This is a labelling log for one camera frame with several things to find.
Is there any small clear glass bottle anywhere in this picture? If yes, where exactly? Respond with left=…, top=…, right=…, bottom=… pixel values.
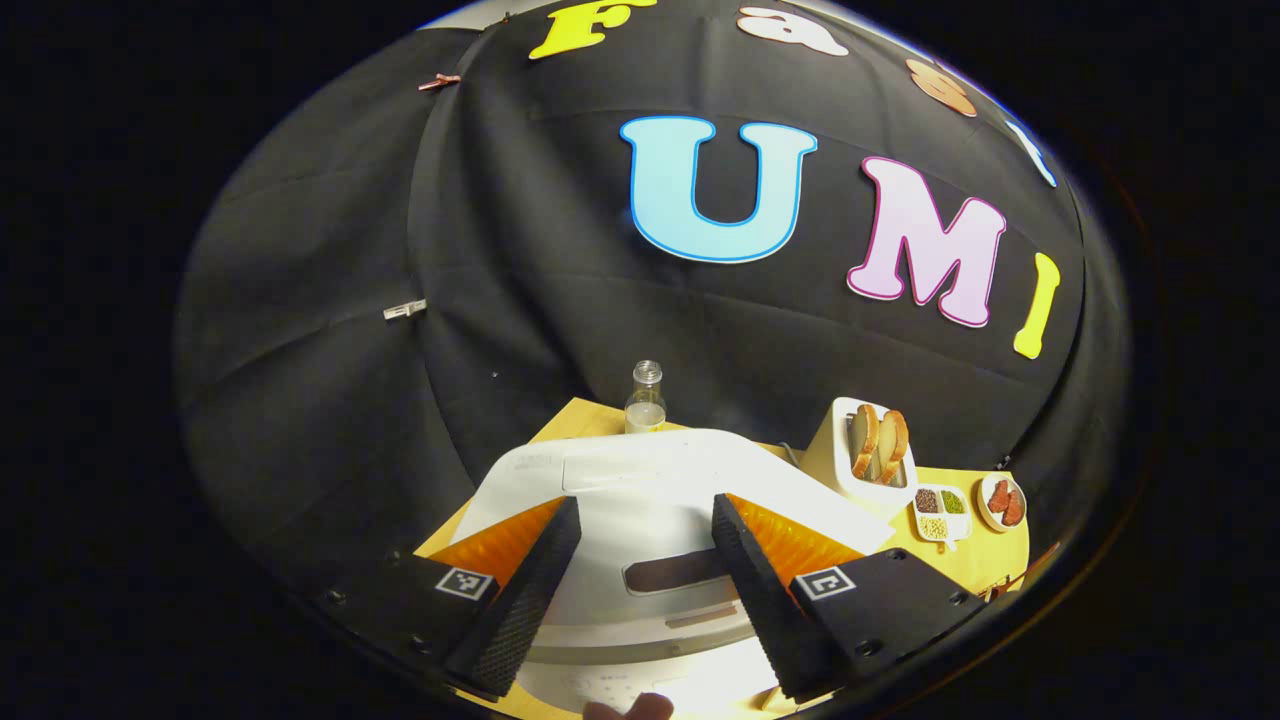
left=624, top=359, right=669, bottom=435

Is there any white toaster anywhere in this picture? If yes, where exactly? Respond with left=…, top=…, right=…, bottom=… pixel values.
left=800, top=396, right=920, bottom=519

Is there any round white plate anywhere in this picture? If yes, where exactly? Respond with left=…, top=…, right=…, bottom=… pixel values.
left=976, top=471, right=1029, bottom=534

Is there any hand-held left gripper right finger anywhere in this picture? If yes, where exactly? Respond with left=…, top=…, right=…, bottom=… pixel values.
left=710, top=492, right=988, bottom=702

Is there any white divided bean dish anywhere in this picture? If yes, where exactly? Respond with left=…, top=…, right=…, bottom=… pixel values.
left=909, top=482, right=972, bottom=546

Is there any white rice cooker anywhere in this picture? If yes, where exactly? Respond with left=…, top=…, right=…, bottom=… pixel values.
left=450, top=428, right=897, bottom=717

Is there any toast bread slice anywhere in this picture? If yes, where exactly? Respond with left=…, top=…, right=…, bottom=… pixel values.
left=849, top=402, right=882, bottom=480
left=877, top=409, right=912, bottom=487

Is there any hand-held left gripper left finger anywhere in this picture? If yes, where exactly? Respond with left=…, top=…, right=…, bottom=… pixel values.
left=318, top=496, right=584, bottom=700

